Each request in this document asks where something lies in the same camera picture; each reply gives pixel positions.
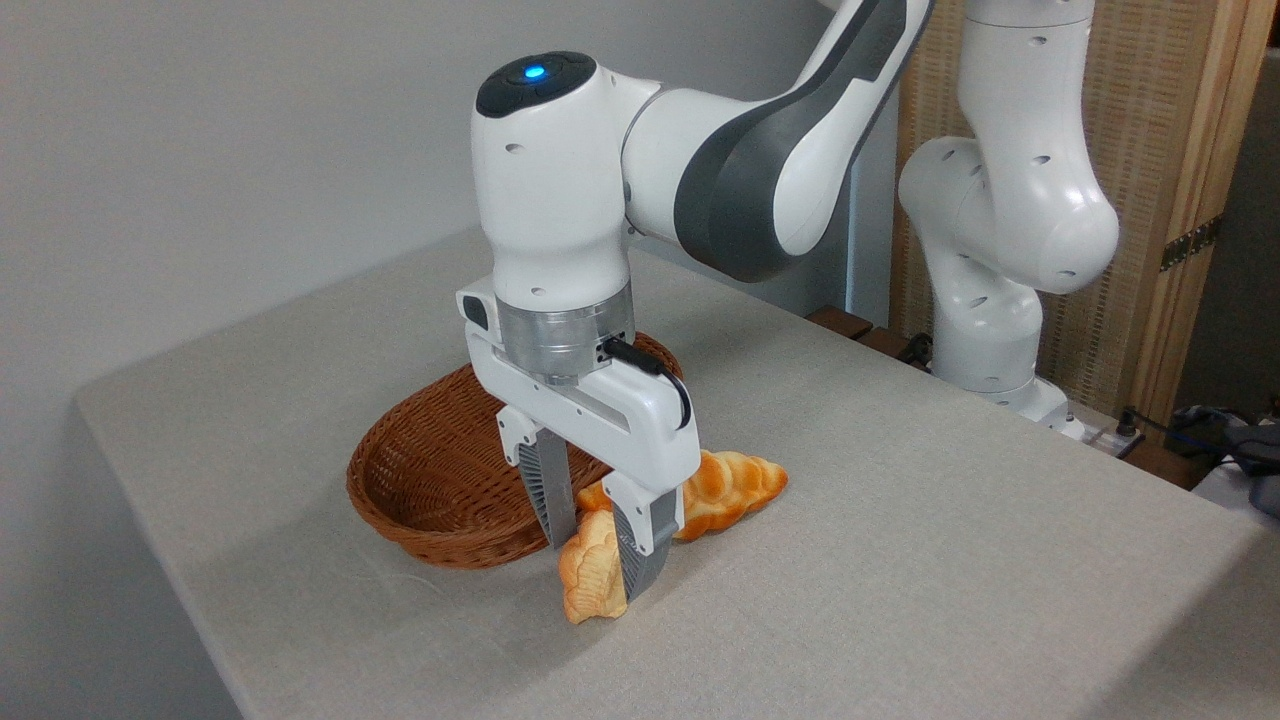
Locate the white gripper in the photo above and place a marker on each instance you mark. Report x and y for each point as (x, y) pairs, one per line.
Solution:
(640, 430)

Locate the small shell-shaped bread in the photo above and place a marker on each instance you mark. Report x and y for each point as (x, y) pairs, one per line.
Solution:
(590, 575)

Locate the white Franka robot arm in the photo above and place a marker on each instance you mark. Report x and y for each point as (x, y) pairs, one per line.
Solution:
(560, 180)

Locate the long braided bread loaf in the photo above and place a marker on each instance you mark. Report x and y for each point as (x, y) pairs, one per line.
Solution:
(735, 485)

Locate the brown wicker oval basket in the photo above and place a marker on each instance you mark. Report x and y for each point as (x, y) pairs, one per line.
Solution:
(430, 480)

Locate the grey tablecloth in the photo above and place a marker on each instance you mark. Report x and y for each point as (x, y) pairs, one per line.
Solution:
(900, 580)

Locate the brown wooden block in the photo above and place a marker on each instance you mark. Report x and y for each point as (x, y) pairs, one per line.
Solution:
(840, 322)

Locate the white power strip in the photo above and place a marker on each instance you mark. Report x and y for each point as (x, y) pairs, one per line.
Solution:
(1112, 438)

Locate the dark metal screen hinge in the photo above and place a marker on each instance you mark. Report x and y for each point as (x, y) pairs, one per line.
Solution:
(1190, 243)

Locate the dark grey bag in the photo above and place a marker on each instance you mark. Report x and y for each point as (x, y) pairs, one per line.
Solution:
(1250, 445)

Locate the wooden woven folding screen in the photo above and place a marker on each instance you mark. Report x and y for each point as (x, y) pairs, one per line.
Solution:
(1150, 150)

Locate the white vertical wall trim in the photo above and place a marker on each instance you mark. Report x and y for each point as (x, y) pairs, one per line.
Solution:
(868, 260)

